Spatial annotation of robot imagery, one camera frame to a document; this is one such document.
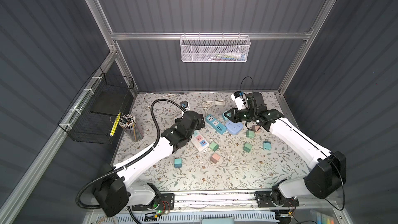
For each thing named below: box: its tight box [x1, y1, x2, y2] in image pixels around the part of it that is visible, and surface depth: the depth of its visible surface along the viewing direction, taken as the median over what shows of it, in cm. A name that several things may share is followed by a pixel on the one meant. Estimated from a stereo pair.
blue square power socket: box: [224, 119, 244, 135], surface depth 99 cm
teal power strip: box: [205, 114, 227, 135], surface depth 101 cm
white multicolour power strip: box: [190, 130, 210, 152], surface depth 93 cm
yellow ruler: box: [109, 112, 122, 137], surface depth 71 cm
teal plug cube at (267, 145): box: [262, 141, 273, 151], surface depth 93 cm
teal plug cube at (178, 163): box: [174, 158, 183, 168], surface depth 86 cm
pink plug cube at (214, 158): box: [209, 152, 221, 164], surface depth 88 cm
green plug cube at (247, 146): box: [242, 142, 253, 153], surface depth 92 cm
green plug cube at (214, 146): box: [209, 142, 220, 152], surface depth 92 cm
